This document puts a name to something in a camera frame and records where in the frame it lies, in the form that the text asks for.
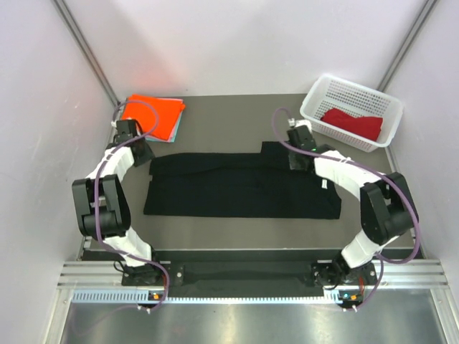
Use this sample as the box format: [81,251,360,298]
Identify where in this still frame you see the grey slotted cable duct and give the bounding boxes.
[71,289,361,305]

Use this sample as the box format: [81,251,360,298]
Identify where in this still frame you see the red t shirt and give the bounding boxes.
[321,108,383,141]

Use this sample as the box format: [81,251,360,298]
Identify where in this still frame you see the left aluminium corner post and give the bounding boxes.
[51,0,120,107]

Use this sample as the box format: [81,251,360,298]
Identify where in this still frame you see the aluminium corner post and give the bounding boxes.
[377,0,440,92]
[51,0,120,107]

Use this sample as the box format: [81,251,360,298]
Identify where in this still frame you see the aluminium frame rail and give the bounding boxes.
[57,259,448,293]

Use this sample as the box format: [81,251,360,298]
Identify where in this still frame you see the black t shirt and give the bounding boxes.
[143,141,341,220]

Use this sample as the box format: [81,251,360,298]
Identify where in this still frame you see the purple cable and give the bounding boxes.
[272,107,421,312]
[71,100,169,334]

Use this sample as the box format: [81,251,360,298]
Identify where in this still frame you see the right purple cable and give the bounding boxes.
[272,107,421,312]

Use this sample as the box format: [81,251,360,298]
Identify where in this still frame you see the orange folded t shirt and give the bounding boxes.
[121,95,185,135]

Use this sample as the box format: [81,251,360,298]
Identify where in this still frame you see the white plastic basket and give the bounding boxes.
[300,74,404,153]

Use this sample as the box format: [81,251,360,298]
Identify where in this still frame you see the right aluminium corner post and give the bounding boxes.
[377,0,440,92]

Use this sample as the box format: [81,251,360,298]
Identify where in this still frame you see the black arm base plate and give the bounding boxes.
[120,250,378,297]

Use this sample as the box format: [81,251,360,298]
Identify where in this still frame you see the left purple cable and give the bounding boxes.
[71,100,169,334]

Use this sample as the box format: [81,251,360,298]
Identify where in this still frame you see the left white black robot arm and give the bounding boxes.
[72,119,163,286]

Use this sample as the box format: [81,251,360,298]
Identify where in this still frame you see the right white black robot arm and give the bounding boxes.
[287,119,419,284]

